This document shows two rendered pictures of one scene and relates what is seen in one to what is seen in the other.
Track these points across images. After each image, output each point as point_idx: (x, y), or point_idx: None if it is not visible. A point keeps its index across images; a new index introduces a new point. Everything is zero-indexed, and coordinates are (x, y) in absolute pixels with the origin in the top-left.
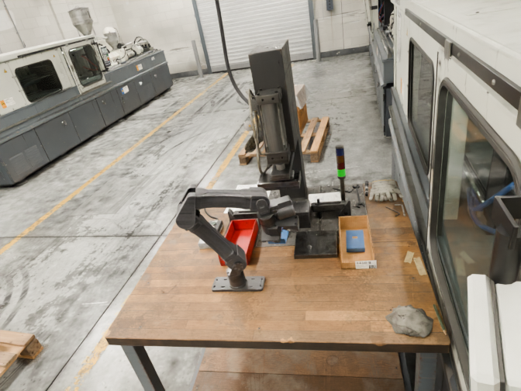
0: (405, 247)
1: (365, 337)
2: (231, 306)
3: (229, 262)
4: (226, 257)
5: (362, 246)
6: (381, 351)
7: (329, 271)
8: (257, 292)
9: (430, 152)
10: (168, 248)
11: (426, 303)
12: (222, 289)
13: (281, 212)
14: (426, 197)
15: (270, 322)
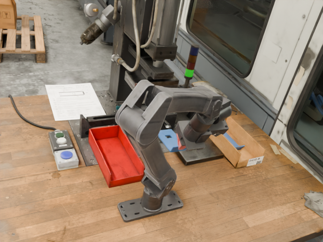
0: (265, 140)
1: (306, 227)
2: (164, 234)
3: (163, 181)
4: (163, 175)
5: (235, 144)
6: (316, 236)
7: (227, 172)
8: (179, 211)
9: (256, 57)
10: (6, 177)
11: (317, 187)
12: (139, 217)
13: (221, 115)
14: (256, 96)
15: (221, 239)
